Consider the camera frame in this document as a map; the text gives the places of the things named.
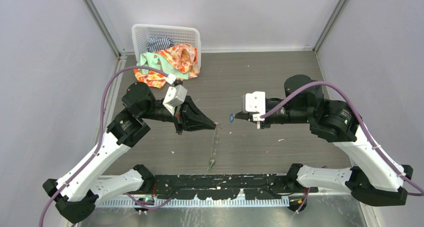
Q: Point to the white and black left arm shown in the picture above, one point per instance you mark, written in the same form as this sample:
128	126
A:
77	193

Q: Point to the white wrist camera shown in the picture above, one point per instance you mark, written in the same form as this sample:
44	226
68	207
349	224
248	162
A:
254	105
175	95

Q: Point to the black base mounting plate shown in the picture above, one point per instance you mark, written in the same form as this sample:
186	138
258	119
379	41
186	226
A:
220	186

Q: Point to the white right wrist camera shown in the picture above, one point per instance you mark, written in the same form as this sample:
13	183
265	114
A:
254	105

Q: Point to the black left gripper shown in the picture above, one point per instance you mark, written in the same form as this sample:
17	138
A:
188	117

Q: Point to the orange floral cloth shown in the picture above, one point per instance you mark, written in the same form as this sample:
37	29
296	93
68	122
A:
183	57

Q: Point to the perforated cable duct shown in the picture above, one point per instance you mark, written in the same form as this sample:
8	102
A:
126	202

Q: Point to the metal keyring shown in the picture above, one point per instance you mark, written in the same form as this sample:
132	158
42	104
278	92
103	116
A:
218	125

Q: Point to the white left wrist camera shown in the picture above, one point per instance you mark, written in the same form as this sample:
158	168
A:
175	95

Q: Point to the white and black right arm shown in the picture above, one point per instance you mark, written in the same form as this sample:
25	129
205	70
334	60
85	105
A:
375	179

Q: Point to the mint green cloth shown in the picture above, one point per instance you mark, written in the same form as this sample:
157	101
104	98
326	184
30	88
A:
156	61

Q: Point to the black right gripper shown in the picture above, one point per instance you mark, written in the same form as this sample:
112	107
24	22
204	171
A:
244	114

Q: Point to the blue striped cloth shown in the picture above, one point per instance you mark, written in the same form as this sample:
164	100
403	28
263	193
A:
155	44

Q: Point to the white plastic laundry basket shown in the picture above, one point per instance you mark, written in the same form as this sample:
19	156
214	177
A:
141	33

